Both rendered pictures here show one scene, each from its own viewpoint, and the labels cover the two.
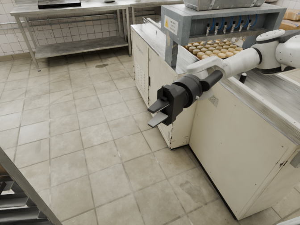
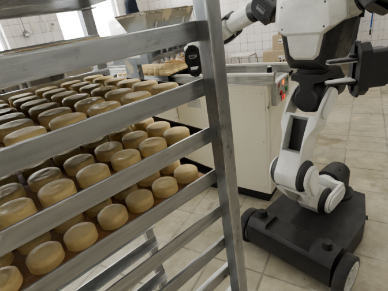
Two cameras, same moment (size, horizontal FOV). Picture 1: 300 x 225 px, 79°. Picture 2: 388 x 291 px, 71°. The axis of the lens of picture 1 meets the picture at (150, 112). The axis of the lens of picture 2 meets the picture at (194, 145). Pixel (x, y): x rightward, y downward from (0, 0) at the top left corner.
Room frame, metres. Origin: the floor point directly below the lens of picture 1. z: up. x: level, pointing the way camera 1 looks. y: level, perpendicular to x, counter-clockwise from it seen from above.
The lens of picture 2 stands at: (-0.53, 0.64, 1.25)
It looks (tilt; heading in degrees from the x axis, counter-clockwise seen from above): 25 degrees down; 327
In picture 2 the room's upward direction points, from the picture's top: 9 degrees counter-clockwise
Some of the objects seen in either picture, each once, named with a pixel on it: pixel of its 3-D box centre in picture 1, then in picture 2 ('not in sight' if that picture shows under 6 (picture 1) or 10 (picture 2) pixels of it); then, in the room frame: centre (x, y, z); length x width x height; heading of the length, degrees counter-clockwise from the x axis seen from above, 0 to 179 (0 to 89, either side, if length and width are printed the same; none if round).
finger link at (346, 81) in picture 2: not in sight; (339, 83); (-0.21, -0.01, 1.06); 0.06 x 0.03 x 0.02; 50
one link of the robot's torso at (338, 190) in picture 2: not in sight; (319, 192); (0.13, -0.55, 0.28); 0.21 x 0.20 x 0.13; 95
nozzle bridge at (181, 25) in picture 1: (216, 34); (165, 55); (1.34, -0.47, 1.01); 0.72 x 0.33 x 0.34; 109
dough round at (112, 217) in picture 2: not in sight; (112, 216); (-0.12, 0.56, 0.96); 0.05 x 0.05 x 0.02
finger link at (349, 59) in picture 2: not in sight; (341, 59); (-0.21, -0.01, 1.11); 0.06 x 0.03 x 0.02; 50
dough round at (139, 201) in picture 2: not in sight; (140, 200); (-0.12, 0.50, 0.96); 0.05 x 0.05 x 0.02
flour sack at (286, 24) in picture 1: (293, 24); not in sight; (3.86, -2.83, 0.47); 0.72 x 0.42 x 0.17; 119
